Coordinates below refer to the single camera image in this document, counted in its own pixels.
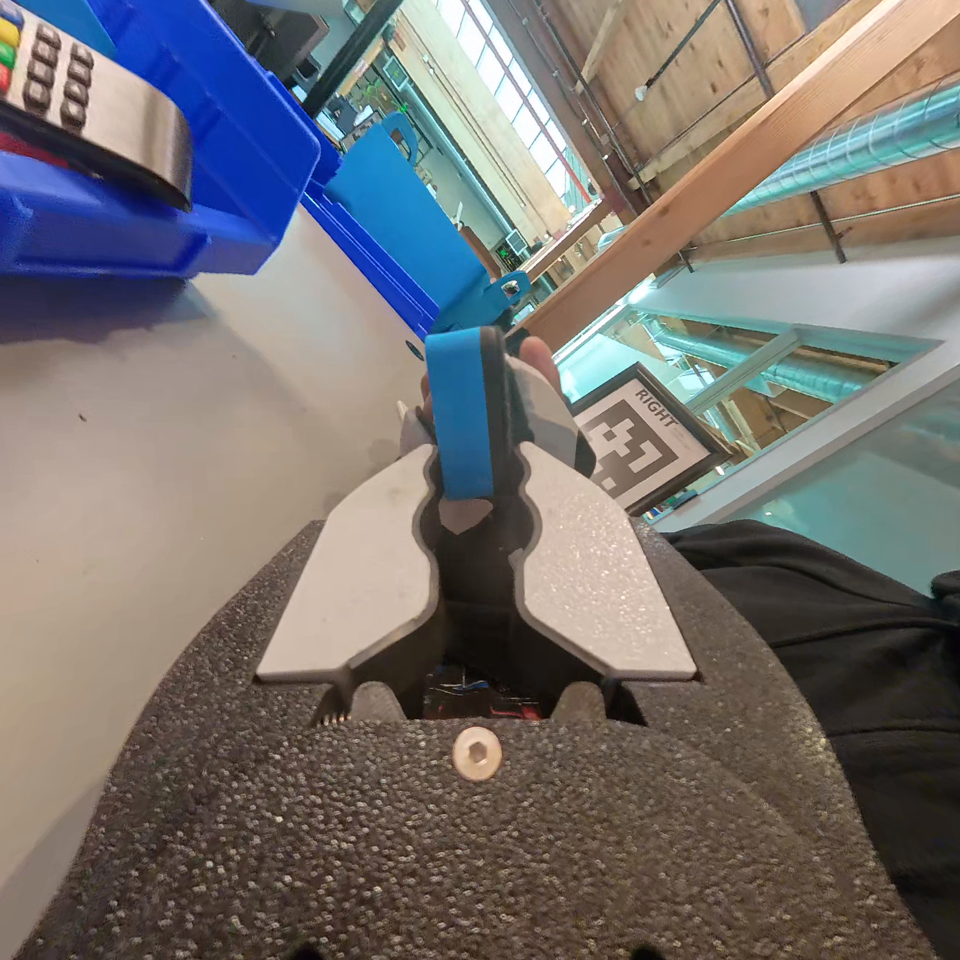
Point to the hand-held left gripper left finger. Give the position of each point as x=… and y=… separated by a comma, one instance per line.
x=360, y=570

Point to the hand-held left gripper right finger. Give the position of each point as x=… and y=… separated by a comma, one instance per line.
x=600, y=585

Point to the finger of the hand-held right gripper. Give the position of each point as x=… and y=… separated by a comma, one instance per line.
x=415, y=435
x=551, y=420

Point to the blue whiteboard eraser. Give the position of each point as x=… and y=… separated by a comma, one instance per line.
x=461, y=412

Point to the person's right hand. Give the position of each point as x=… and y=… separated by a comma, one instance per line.
x=541, y=364

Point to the long wooden ceiling beam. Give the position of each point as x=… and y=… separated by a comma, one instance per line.
x=750, y=172

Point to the large blue plastic bin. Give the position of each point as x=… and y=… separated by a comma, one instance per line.
x=247, y=150

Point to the row of windows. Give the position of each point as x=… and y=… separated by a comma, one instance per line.
x=517, y=90

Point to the black pole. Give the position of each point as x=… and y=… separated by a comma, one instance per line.
x=352, y=56

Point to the grey card payment terminal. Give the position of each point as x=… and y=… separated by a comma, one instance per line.
x=90, y=97

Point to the silver spiral air duct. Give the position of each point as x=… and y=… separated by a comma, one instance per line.
x=810, y=371
x=862, y=142

